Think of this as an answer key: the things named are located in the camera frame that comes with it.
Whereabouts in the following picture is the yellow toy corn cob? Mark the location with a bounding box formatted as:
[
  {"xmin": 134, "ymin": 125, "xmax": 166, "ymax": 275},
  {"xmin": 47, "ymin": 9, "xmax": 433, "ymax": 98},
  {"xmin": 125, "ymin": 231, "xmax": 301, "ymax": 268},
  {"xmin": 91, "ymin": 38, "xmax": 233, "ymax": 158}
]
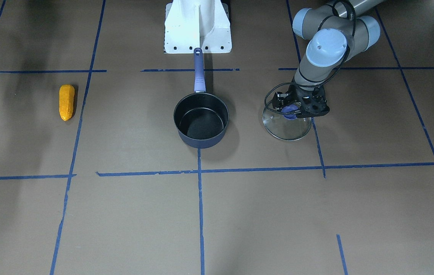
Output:
[{"xmin": 58, "ymin": 85, "xmax": 75, "ymax": 121}]

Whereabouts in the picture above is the glass pot lid blue knob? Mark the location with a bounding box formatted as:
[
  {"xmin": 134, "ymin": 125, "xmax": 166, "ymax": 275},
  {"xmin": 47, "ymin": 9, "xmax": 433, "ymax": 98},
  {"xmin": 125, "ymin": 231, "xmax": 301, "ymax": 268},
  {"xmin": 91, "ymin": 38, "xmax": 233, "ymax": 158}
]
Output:
[{"xmin": 262, "ymin": 103, "xmax": 312, "ymax": 141}]

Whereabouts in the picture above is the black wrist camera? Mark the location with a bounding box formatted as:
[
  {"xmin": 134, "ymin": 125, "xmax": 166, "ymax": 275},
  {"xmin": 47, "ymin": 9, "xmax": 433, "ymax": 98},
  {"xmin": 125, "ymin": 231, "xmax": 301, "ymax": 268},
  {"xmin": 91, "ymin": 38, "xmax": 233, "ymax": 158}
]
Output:
[{"xmin": 271, "ymin": 92, "xmax": 289, "ymax": 111}]

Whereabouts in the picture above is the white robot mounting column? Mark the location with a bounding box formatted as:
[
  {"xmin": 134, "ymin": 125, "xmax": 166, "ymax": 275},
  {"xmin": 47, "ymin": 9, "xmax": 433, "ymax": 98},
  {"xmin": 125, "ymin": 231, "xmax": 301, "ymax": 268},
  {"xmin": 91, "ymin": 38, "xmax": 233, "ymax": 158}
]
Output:
[{"xmin": 163, "ymin": 0, "xmax": 232, "ymax": 54}]

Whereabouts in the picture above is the dark blue saucepan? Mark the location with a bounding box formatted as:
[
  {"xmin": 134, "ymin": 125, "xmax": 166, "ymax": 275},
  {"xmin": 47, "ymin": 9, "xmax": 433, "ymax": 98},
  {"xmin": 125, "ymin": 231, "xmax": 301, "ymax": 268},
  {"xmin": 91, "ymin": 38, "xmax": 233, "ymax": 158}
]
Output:
[{"xmin": 173, "ymin": 48, "xmax": 229, "ymax": 149}]

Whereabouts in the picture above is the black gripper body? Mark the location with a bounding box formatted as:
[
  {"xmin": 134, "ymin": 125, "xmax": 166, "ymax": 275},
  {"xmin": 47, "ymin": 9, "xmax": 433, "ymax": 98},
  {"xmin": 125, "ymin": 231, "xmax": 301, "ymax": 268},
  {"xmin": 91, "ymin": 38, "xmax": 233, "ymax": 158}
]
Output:
[{"xmin": 288, "ymin": 85, "xmax": 330, "ymax": 118}]

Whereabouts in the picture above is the black camera cable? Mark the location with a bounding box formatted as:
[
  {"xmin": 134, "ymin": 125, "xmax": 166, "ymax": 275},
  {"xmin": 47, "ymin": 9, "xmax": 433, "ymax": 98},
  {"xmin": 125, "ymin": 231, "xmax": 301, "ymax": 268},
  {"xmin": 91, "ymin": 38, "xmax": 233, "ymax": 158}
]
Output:
[{"xmin": 264, "ymin": 82, "xmax": 301, "ymax": 113}]

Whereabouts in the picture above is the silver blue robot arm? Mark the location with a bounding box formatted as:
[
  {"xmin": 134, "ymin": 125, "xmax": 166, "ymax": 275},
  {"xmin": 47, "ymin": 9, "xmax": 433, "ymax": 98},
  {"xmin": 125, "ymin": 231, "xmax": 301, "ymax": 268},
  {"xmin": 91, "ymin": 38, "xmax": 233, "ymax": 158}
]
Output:
[{"xmin": 288, "ymin": 0, "xmax": 380, "ymax": 118}]

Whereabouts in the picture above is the brown paper table cover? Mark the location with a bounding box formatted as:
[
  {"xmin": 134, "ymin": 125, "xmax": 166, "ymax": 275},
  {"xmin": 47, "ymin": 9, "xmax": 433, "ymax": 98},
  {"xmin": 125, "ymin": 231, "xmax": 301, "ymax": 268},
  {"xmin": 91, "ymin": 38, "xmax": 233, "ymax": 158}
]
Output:
[{"xmin": 0, "ymin": 0, "xmax": 434, "ymax": 275}]

